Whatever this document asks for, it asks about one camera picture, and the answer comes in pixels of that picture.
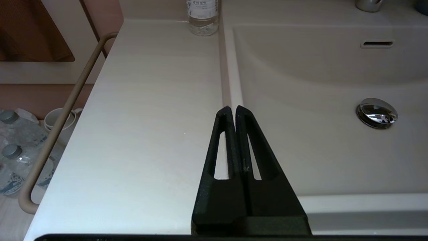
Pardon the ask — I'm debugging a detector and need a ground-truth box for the white round cup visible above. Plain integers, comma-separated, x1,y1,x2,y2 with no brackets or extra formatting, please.
43,108,83,135

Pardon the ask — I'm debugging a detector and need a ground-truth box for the chrome drain stopper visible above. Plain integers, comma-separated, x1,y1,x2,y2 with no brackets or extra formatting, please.
356,98,398,130

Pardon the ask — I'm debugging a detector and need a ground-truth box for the empty clear plastic bottle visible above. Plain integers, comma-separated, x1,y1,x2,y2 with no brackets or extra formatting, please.
186,0,219,36

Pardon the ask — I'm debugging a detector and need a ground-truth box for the chrome faucet dark handle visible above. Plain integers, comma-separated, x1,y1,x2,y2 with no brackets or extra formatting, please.
355,0,384,13

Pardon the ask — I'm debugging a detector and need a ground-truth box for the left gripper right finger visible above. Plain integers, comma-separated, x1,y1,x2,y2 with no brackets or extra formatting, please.
235,105,309,220

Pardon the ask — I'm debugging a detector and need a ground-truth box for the clear water bottle grey cap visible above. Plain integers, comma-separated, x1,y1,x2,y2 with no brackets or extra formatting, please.
0,110,49,153
2,144,64,188
0,162,25,196

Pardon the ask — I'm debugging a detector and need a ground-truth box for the beige towel rail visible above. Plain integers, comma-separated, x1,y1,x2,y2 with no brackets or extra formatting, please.
18,32,119,215

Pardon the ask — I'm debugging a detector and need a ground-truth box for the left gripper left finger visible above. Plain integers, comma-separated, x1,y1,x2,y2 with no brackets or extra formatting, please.
191,106,248,235

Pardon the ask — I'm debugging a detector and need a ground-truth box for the white wash basin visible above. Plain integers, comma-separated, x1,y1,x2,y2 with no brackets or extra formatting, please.
23,0,428,236

